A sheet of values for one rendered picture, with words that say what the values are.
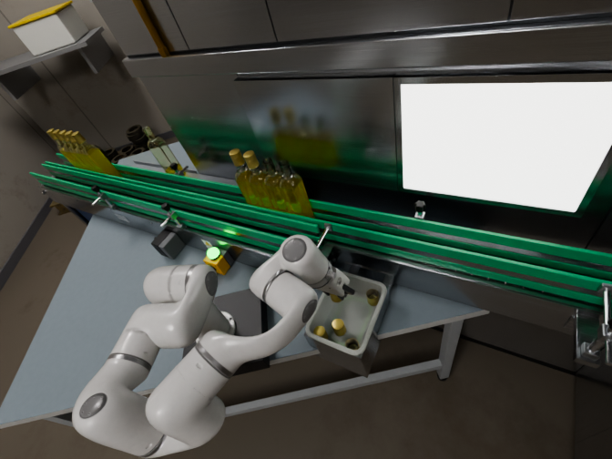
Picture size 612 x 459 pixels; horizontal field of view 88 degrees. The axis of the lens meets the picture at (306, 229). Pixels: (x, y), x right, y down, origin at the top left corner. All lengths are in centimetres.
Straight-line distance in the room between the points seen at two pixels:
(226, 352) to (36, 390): 99
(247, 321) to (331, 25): 82
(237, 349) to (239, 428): 127
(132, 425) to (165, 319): 19
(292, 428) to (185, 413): 117
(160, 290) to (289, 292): 35
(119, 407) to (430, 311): 78
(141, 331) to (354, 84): 72
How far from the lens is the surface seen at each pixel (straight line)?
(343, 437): 169
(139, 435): 71
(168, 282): 81
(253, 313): 104
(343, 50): 82
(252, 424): 182
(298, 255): 60
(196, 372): 59
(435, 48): 77
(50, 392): 145
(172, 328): 73
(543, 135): 83
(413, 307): 102
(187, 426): 63
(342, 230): 95
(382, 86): 82
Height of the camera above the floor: 165
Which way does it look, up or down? 46 degrees down
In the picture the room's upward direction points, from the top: 20 degrees counter-clockwise
